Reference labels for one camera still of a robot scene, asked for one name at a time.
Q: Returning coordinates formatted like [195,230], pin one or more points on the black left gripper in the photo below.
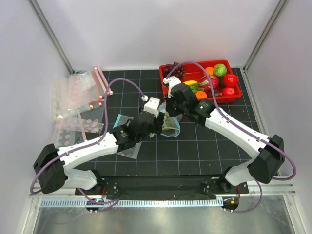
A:
[158,123]

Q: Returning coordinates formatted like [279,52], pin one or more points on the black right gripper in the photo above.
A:
[168,108]

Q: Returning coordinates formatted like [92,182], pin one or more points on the clear zip bag white label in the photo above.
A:
[131,152]

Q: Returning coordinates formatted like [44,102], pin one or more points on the green netted melon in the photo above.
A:
[169,123]

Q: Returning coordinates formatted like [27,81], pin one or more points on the clear zip bag blue zipper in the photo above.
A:
[170,133]

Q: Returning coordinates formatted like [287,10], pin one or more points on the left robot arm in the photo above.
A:
[56,167]

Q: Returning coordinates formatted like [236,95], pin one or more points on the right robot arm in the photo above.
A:
[265,152]

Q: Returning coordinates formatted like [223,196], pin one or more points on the stack of pink zip bags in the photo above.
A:
[80,92]

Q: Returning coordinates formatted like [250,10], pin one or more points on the clear bag pink dots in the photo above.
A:
[73,130]

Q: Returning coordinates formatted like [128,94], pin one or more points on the orange tangerine front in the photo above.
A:
[201,95]

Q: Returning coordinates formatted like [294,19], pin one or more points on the orange tangerine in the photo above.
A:
[201,95]
[209,71]

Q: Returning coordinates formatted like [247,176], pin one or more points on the yellow banana bunch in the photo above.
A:
[191,83]

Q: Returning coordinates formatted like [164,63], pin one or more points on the pink dragon fruit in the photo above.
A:
[204,84]

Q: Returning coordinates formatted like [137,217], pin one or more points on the orange tangerine back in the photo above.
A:
[209,71]

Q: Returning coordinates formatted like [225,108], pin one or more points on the red plastic tray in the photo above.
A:
[193,72]

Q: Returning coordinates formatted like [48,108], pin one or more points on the red apple small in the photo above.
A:
[228,91]

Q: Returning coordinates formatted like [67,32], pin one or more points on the green cabbage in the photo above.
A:
[220,70]

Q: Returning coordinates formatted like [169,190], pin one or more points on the red apple large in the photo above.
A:
[230,80]

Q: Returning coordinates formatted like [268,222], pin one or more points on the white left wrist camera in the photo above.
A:
[151,105]

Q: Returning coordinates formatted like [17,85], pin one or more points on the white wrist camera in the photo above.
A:
[170,82]
[151,105]

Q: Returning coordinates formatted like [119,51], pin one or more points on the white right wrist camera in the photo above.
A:
[170,82]

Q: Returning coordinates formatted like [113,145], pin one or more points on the aluminium slotted rail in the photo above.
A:
[84,203]

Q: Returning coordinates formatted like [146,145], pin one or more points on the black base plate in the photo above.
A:
[163,187]

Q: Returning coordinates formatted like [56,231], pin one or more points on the right aluminium corner post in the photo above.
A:
[279,8]

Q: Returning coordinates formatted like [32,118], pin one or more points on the aluminium corner post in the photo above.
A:
[51,35]
[279,8]

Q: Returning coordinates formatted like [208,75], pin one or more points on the left aluminium corner post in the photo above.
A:
[51,35]

